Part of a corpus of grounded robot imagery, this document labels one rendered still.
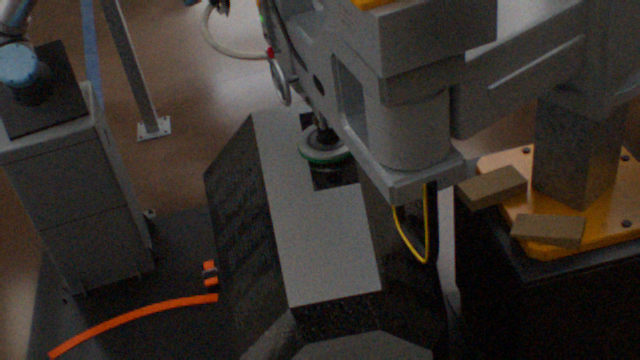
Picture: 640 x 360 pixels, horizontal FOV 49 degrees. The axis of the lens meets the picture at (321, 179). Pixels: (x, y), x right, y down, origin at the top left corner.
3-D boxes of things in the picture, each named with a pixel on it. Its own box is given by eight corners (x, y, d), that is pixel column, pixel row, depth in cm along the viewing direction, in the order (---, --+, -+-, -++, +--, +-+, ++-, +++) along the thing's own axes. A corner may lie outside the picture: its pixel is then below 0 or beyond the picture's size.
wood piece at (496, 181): (510, 175, 230) (511, 163, 227) (527, 192, 223) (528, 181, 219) (456, 194, 227) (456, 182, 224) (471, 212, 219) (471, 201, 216)
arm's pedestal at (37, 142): (61, 308, 320) (-22, 164, 266) (60, 239, 357) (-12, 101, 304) (166, 275, 327) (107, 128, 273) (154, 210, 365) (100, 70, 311)
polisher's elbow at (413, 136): (413, 115, 176) (408, 46, 164) (467, 147, 163) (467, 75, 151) (353, 147, 169) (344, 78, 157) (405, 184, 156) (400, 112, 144)
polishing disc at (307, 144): (285, 146, 242) (285, 143, 241) (326, 116, 253) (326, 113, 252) (331, 167, 229) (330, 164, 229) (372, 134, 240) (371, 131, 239)
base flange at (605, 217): (603, 135, 246) (605, 124, 243) (687, 226, 208) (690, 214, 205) (471, 167, 242) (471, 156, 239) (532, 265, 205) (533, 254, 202)
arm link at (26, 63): (12, 101, 267) (1, 89, 250) (-5, 60, 268) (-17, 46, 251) (51, 87, 271) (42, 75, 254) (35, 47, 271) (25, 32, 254)
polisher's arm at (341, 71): (469, 215, 173) (468, 39, 142) (385, 248, 168) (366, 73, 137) (351, 82, 228) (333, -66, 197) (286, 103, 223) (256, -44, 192)
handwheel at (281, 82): (319, 106, 207) (312, 62, 198) (288, 117, 205) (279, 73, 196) (302, 83, 219) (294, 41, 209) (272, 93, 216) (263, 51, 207)
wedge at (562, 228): (584, 228, 208) (586, 216, 204) (578, 251, 201) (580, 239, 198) (517, 215, 216) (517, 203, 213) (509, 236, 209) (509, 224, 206)
